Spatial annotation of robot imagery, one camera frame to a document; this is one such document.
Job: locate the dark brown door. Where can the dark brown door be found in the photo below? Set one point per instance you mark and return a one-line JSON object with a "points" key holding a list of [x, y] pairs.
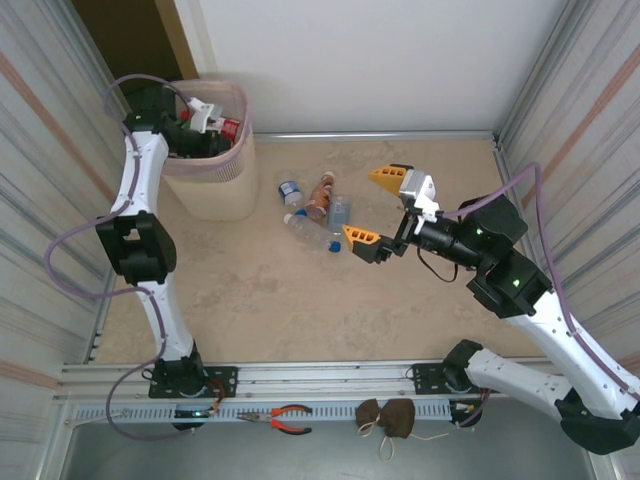
{"points": [[115, 35]]}

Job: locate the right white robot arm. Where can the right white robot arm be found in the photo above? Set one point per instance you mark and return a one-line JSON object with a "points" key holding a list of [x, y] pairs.
{"points": [[560, 340]]}

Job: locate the orange brown tea bottle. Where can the orange brown tea bottle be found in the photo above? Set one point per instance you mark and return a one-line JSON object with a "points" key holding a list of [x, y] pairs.
{"points": [[320, 197]]}

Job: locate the small controller board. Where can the small controller board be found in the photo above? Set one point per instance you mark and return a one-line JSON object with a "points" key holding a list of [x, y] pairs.
{"points": [[195, 414], [462, 409]]}

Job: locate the brown cloth pouch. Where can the brown cloth pouch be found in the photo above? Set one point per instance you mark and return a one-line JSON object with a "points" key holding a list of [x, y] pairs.
{"points": [[369, 412], [397, 417]]}

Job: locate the grey label clear bottle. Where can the grey label clear bottle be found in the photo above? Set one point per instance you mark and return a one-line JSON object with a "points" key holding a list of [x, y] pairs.
{"points": [[339, 215]]}

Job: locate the small blue label bottle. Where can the small blue label bottle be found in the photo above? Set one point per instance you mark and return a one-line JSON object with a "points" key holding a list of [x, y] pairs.
{"points": [[289, 190]]}

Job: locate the aluminium frame bar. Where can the aluminium frame bar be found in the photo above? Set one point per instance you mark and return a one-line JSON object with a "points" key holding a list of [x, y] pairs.
{"points": [[375, 136]]}

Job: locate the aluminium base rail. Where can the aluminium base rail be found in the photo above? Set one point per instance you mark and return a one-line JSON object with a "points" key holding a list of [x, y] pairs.
{"points": [[325, 380]]}

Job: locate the blue bottle cap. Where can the blue bottle cap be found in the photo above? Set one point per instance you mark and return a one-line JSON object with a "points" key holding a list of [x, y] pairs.
{"points": [[335, 247]]}

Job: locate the red label red cap bottle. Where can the red label red cap bottle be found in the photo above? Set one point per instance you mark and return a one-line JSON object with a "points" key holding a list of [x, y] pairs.
{"points": [[231, 129]]}

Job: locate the beige slatted waste bin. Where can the beige slatted waste bin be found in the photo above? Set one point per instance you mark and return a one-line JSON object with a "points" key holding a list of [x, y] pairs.
{"points": [[220, 195]]}

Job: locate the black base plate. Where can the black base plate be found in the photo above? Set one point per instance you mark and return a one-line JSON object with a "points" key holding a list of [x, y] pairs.
{"points": [[425, 377], [226, 380]]}

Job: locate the clear white cap bottle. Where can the clear white cap bottle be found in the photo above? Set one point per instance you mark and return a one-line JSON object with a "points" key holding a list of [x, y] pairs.
{"points": [[310, 230]]}

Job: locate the light wooden door frame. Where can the light wooden door frame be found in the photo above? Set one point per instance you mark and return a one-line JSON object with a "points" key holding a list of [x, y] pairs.
{"points": [[177, 35]]}

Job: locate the pink plastic bin liner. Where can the pink plastic bin liner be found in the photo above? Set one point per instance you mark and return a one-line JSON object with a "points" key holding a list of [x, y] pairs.
{"points": [[225, 165]]}

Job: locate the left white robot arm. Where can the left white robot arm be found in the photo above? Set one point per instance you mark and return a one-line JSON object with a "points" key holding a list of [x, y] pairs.
{"points": [[140, 175]]}

